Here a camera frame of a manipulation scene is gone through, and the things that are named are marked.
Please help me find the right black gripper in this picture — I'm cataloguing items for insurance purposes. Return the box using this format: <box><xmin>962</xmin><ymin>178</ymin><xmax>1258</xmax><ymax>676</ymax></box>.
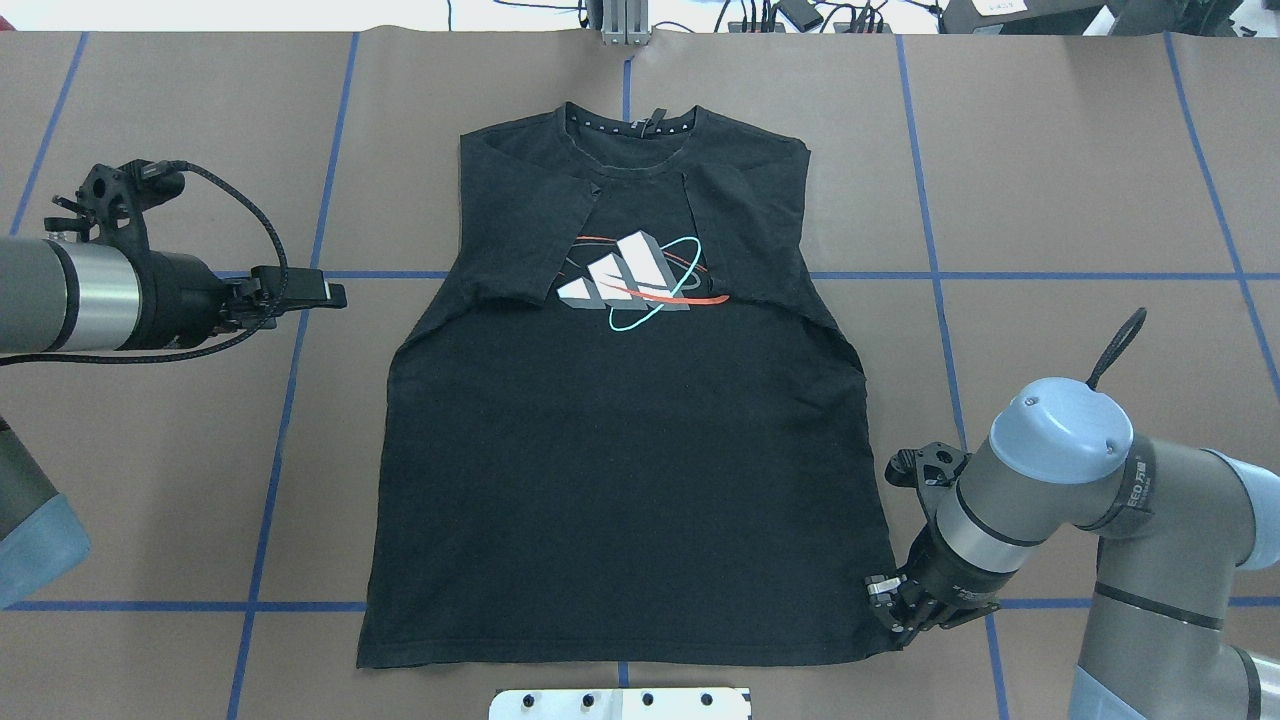
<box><xmin>864</xmin><ymin>530</ymin><xmax>1004</xmax><ymax>650</ymax></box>

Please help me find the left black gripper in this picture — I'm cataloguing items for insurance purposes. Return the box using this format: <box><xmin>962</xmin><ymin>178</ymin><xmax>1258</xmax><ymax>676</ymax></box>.
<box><xmin>134</xmin><ymin>251</ymin><xmax>348</xmax><ymax>350</ymax></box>

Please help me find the black graphic t-shirt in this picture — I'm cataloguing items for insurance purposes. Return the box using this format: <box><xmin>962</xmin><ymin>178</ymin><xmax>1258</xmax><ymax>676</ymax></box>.
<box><xmin>356</xmin><ymin>102</ymin><xmax>896</xmax><ymax>669</ymax></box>

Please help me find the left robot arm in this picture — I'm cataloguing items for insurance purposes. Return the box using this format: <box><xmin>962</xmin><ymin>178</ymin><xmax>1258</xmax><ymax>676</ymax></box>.
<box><xmin>3</xmin><ymin>228</ymin><xmax>347</xmax><ymax>498</ymax></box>

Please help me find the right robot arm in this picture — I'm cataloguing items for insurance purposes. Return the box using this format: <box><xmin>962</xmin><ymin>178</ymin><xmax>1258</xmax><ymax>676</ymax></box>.
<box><xmin>864</xmin><ymin>377</ymin><xmax>1279</xmax><ymax>719</ymax></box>

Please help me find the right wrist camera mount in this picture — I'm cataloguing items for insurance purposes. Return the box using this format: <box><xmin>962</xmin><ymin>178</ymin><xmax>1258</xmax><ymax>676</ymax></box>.
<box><xmin>884</xmin><ymin>442</ymin><xmax>973</xmax><ymax>493</ymax></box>

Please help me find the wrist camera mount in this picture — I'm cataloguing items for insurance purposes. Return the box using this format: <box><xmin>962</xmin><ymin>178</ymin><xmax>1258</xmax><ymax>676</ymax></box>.
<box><xmin>44</xmin><ymin>159</ymin><xmax>186</xmax><ymax>255</ymax></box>
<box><xmin>884</xmin><ymin>442</ymin><xmax>973</xmax><ymax>493</ymax></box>

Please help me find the left braided camera cable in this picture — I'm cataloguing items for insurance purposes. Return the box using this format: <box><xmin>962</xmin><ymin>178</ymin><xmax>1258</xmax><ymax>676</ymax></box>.
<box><xmin>0</xmin><ymin>160</ymin><xmax>291</xmax><ymax>366</ymax></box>

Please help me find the braided camera cable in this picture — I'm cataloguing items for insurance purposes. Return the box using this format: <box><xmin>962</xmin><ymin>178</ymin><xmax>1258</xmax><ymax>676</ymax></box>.
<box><xmin>0</xmin><ymin>160</ymin><xmax>291</xmax><ymax>366</ymax></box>
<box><xmin>1085</xmin><ymin>307</ymin><xmax>1149</xmax><ymax>393</ymax></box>

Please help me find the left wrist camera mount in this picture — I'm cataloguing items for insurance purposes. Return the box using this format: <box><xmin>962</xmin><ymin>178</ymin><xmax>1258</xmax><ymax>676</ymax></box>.
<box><xmin>44</xmin><ymin>159</ymin><xmax>186</xmax><ymax>255</ymax></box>

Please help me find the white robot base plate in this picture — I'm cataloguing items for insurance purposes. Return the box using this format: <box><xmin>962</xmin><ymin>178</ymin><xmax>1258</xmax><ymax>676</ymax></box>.
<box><xmin>488</xmin><ymin>685</ymin><xmax>754</xmax><ymax>719</ymax></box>

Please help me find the right braided camera cable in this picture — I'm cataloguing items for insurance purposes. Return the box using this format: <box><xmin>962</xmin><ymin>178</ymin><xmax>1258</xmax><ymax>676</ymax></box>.
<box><xmin>1085</xmin><ymin>307</ymin><xmax>1149</xmax><ymax>393</ymax></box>

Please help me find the aluminium frame post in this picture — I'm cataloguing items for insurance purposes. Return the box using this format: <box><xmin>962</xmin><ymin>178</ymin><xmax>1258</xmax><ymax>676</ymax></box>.
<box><xmin>586</xmin><ymin>0</ymin><xmax>652</xmax><ymax>47</ymax></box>

